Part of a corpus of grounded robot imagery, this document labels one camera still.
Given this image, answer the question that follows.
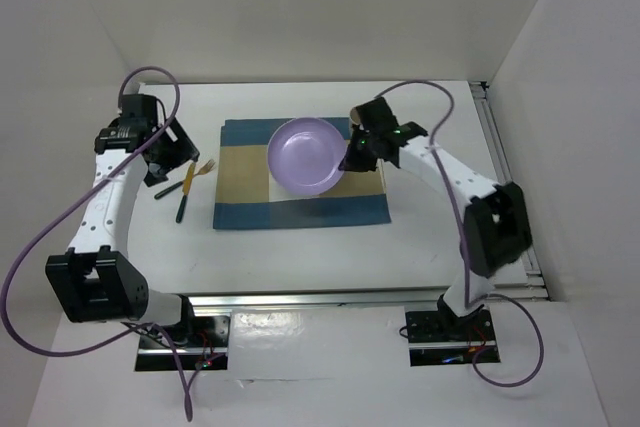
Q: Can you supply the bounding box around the purple plastic plate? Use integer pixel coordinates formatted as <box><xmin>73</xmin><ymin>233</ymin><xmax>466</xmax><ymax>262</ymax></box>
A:
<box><xmin>267</xmin><ymin>117</ymin><xmax>348</xmax><ymax>196</ymax></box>

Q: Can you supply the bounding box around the blue and beige placemat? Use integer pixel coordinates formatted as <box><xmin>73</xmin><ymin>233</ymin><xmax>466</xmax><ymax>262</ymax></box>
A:
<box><xmin>213</xmin><ymin>118</ymin><xmax>391</xmax><ymax>231</ymax></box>

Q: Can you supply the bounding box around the beige paper cup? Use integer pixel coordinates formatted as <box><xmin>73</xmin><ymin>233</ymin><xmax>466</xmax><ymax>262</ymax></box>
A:
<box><xmin>349</xmin><ymin>107</ymin><xmax>361</xmax><ymax>129</ymax></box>

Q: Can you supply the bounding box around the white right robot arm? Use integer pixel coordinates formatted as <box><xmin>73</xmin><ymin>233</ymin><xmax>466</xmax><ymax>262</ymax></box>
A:
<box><xmin>340</xmin><ymin>97</ymin><xmax>532</xmax><ymax>339</ymax></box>

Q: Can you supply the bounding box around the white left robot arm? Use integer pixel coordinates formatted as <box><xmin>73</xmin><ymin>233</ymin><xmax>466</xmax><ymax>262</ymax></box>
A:
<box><xmin>45</xmin><ymin>94</ymin><xmax>199</xmax><ymax>346</ymax></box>

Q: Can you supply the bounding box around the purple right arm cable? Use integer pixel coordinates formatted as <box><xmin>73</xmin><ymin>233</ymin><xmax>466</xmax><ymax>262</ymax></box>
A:
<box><xmin>374</xmin><ymin>80</ymin><xmax>545</xmax><ymax>388</ymax></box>

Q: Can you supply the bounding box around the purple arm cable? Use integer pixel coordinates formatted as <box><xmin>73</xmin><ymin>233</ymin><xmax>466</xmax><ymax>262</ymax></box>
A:
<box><xmin>0</xmin><ymin>65</ymin><xmax>201</xmax><ymax>422</ymax></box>
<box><xmin>374</xmin><ymin>80</ymin><xmax>545</xmax><ymax>388</ymax></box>

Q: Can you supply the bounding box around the aluminium side frame rail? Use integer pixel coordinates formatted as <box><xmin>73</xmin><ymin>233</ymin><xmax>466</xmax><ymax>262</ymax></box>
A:
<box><xmin>468</xmin><ymin>79</ymin><xmax>546</xmax><ymax>293</ymax></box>

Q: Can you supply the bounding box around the aluminium table edge rail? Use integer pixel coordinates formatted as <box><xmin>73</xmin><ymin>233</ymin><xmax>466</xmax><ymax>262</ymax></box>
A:
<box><xmin>184</xmin><ymin>286</ymin><xmax>546</xmax><ymax>311</ymax></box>

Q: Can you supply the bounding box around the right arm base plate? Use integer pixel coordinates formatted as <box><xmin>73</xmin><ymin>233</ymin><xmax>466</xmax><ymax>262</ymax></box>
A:
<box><xmin>398</xmin><ymin>309</ymin><xmax>501</xmax><ymax>367</ymax></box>

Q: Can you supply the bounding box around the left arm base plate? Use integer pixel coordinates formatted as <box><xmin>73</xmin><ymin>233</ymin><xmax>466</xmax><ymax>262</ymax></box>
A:
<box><xmin>134</xmin><ymin>314</ymin><xmax>231</xmax><ymax>372</ymax></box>

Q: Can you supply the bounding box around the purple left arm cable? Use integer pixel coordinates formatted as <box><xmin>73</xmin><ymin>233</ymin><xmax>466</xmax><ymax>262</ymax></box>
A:
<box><xmin>0</xmin><ymin>65</ymin><xmax>201</xmax><ymax>422</ymax></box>

